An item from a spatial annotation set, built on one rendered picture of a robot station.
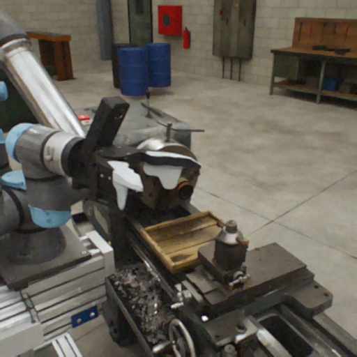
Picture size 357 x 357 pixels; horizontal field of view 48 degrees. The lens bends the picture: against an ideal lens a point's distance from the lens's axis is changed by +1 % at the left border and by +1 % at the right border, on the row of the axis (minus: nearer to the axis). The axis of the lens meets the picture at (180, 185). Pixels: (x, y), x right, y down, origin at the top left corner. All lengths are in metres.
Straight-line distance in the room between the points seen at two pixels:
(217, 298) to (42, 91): 0.79
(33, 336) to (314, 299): 0.87
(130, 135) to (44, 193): 1.09
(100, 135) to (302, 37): 8.24
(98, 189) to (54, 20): 12.07
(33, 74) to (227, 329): 0.88
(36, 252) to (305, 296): 0.87
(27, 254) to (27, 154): 0.46
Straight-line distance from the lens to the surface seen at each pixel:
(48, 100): 0.89
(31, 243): 1.12
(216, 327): 1.27
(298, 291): 1.45
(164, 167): 0.64
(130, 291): 1.88
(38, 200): 0.77
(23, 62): 0.93
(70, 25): 12.89
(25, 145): 0.74
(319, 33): 8.60
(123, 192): 0.54
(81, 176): 0.67
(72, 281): 1.22
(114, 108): 0.60
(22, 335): 1.11
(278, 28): 9.13
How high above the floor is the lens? 1.81
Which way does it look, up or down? 26 degrees down
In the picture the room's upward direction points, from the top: straight up
